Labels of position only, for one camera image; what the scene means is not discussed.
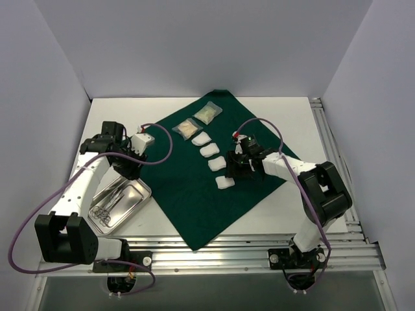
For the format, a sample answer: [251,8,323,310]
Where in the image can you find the steel hemostat silver rings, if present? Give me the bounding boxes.
[90,190,123,224]

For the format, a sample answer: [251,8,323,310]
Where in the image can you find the steel hemostat gold rings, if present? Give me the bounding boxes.
[95,194,124,227]

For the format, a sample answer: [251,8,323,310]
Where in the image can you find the green surgical drape cloth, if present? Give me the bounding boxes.
[140,90,285,251]

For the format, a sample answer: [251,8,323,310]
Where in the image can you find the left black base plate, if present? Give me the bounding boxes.
[92,251,153,273]

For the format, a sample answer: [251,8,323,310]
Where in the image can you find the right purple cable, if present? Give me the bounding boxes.
[236,117,332,291]

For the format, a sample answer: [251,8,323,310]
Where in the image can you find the tan-filled clear plastic bag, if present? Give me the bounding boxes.
[172,118,202,141]

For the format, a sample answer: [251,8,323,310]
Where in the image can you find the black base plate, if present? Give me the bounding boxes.
[92,251,153,273]
[267,247,326,270]

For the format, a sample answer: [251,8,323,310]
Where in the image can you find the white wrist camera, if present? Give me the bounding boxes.
[130,133,155,156]
[232,132,247,154]

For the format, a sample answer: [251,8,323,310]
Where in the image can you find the stainless steel instrument tray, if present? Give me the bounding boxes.
[88,176,152,236]

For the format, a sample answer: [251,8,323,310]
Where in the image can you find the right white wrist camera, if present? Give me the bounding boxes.
[232,132,247,154]

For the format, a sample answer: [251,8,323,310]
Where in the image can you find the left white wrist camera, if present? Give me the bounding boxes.
[130,133,155,156]

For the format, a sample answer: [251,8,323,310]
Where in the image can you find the white gauze pad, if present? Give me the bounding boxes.
[191,132,211,146]
[215,176,235,190]
[207,156,226,172]
[200,143,220,158]

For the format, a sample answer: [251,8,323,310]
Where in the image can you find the green-filled clear plastic bag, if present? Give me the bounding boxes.
[193,101,222,125]

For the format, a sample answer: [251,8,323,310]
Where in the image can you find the steel forceps long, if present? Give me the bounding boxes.
[91,190,124,225]

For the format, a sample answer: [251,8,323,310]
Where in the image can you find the aluminium rail frame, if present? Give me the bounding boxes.
[28,97,397,310]

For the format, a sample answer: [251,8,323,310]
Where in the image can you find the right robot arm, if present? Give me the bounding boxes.
[226,132,353,268]

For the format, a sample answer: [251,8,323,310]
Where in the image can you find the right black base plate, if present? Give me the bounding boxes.
[267,247,326,270]

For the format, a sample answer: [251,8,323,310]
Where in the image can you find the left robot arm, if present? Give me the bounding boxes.
[34,121,154,271]

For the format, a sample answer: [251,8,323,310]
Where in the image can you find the steel surgical scissors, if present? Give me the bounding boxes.
[95,189,124,226]

